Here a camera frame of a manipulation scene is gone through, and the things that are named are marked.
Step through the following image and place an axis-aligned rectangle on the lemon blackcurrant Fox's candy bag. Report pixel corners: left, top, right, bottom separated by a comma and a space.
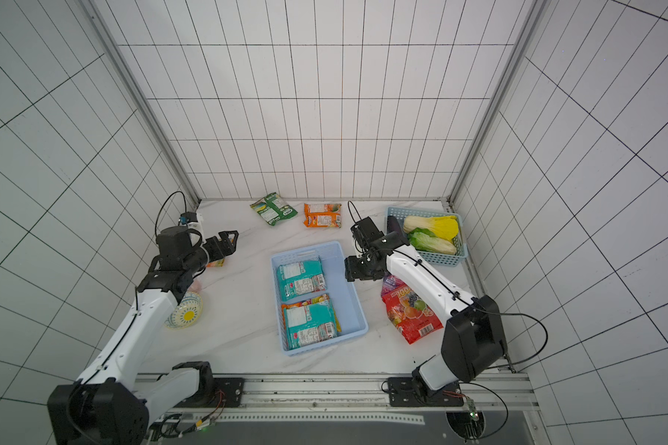
206, 259, 226, 268

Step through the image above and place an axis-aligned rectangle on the red gummy candy bag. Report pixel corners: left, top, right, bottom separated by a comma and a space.
382, 286, 443, 345

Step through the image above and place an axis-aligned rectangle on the green toy cabbage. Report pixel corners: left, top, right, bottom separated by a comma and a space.
407, 228, 458, 255

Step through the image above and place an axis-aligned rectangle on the green Fox's candy bag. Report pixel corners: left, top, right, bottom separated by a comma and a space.
250, 192, 298, 226

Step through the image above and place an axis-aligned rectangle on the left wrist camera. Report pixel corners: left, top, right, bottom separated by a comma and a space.
178, 211, 203, 237

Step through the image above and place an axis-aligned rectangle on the teal candy bag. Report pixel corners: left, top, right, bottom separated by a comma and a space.
276, 260, 327, 301
282, 304, 341, 350

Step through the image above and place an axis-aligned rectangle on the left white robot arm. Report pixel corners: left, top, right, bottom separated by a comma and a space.
46, 222, 239, 444

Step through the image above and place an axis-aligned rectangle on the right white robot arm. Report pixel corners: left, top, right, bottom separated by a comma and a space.
344, 217, 508, 395

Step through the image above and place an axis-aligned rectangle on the large light blue basket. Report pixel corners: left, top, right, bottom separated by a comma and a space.
270, 241, 369, 356

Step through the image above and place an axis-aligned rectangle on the wiring bundle under rail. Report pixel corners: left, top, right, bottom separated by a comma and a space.
110, 388, 226, 443

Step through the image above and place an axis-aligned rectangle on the purple Fox's berries candy bag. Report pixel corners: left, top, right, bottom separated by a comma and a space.
380, 274, 406, 297

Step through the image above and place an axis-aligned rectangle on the pink plastic cup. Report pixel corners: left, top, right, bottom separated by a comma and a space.
187, 279, 202, 293

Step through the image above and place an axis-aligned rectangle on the orange Fox's fruits candy bag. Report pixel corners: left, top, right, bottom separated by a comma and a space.
281, 293, 334, 312

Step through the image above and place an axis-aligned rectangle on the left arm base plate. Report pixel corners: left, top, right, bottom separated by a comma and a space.
176, 378, 245, 410

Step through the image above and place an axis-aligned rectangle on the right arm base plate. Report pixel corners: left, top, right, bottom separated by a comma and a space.
380, 376, 465, 408

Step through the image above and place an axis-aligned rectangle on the yellow toy cabbage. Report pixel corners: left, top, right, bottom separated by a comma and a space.
403, 215, 460, 241

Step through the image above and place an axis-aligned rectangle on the orange candy bag back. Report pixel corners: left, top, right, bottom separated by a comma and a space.
304, 203, 341, 228

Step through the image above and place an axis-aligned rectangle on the purple toy eggplant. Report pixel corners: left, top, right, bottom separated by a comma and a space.
387, 215, 406, 237

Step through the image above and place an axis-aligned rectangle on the aluminium mounting rail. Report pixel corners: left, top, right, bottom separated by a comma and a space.
91, 371, 538, 426

